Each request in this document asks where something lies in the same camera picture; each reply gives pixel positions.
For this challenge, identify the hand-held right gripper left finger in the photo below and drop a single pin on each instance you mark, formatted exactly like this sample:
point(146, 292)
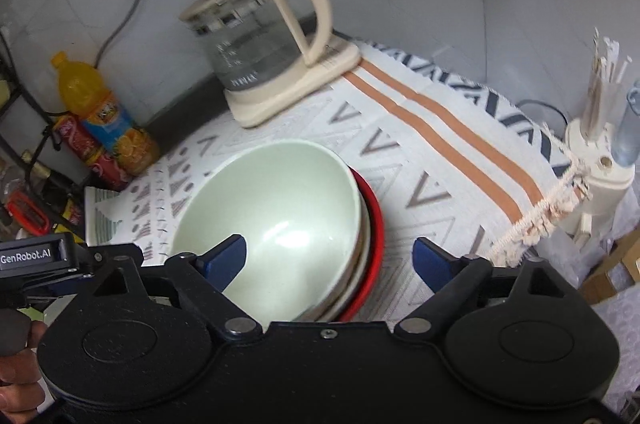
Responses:
point(227, 256)

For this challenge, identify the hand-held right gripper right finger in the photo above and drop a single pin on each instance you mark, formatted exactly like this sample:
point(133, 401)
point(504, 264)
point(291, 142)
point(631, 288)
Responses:
point(431, 260)

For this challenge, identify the red bowl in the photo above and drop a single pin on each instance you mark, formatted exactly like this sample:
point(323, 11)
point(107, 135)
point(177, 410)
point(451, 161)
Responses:
point(376, 229)

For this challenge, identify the beige bowl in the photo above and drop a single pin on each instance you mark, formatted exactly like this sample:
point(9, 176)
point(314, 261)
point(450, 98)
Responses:
point(361, 249)

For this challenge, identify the pale green bowl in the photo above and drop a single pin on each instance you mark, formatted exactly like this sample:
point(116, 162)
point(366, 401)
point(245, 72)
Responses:
point(280, 199)

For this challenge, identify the person's left hand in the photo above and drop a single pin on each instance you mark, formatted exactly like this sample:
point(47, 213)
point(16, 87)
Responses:
point(20, 384)

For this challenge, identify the red plastic tool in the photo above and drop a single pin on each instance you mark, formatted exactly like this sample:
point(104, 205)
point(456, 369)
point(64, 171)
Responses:
point(20, 204)

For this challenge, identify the green striped white plate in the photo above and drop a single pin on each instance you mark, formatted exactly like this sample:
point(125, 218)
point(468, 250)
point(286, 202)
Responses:
point(100, 214)

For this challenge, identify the patterned white tablecloth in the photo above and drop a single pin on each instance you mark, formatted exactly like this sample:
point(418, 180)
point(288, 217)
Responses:
point(400, 144)

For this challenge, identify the red snack can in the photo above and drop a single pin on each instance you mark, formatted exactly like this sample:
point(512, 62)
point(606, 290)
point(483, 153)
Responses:
point(95, 151)

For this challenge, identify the beige kettle base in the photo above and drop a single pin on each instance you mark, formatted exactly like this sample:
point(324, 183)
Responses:
point(280, 99)

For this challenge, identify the orange juice bottle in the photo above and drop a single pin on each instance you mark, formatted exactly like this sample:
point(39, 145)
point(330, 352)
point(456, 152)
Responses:
point(100, 114)

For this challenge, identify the black metal rack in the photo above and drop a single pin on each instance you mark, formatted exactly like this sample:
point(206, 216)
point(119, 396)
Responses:
point(30, 100)

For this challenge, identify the cardboard box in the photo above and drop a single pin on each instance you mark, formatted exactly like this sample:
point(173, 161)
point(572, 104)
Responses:
point(615, 269)

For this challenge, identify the white appliance with knob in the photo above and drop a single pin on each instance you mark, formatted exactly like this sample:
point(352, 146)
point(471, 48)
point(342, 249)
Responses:
point(600, 169)

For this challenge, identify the clear plastic sheet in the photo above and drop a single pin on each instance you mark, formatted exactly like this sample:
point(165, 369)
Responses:
point(620, 339)

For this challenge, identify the glass kettle with beige lid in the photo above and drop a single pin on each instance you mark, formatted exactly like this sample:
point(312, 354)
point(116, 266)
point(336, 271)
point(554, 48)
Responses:
point(250, 34)

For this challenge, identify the clear blue tube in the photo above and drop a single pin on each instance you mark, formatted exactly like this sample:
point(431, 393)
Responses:
point(629, 129)

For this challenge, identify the bundle of white sticks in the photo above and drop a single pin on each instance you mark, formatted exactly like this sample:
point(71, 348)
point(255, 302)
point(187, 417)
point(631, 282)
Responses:
point(602, 84)

